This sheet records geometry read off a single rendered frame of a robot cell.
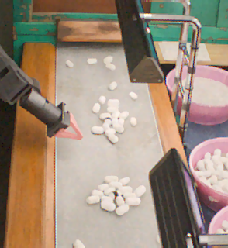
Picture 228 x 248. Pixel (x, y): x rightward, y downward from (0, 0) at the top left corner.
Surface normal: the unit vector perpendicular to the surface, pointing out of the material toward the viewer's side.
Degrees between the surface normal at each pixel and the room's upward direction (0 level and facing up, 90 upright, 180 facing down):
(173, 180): 58
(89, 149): 0
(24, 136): 0
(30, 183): 0
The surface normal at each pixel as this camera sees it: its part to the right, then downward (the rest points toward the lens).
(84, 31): 0.11, 0.25
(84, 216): 0.07, -0.80
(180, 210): -0.80, -0.43
